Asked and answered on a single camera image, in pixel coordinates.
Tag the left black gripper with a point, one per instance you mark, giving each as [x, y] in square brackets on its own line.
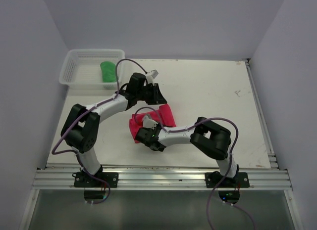
[160, 99]

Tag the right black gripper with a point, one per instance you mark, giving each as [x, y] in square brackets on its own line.
[157, 126]

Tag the pink towel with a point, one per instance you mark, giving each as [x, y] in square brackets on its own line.
[164, 112]

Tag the green towel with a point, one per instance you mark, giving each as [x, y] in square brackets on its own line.
[108, 72]

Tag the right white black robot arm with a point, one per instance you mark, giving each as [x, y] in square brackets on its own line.
[214, 137]

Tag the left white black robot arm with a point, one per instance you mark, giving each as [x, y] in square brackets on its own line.
[81, 127]

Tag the white plastic basket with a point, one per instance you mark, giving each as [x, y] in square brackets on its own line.
[81, 68]

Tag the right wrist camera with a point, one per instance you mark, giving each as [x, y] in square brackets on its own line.
[148, 122]

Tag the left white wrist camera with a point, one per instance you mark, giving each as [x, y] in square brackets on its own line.
[150, 76]

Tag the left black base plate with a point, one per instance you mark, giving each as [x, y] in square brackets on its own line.
[83, 180]

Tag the aluminium mounting rail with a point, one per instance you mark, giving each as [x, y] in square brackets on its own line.
[162, 178]

